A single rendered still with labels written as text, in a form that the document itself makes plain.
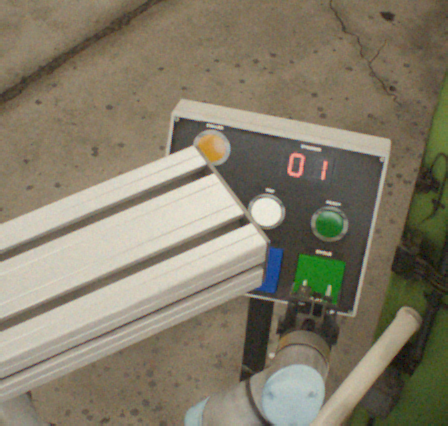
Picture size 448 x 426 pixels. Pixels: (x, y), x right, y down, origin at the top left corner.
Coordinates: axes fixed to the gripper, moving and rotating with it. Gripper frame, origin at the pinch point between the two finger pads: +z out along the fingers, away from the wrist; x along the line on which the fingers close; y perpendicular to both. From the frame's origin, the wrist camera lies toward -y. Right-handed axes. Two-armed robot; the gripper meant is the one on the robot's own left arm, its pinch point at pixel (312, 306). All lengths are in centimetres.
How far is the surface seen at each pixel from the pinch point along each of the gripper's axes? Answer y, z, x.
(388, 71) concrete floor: -10, 194, -8
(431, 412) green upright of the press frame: -46, 59, -29
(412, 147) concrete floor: -24, 169, -18
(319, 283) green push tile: -0.3, 9.6, -0.3
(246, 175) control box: 14.7, 10.3, 14.0
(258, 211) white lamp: 9.4, 10.0, 11.2
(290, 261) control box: 2.1, 10.3, 4.9
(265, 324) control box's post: -22.4, 36.6, 8.0
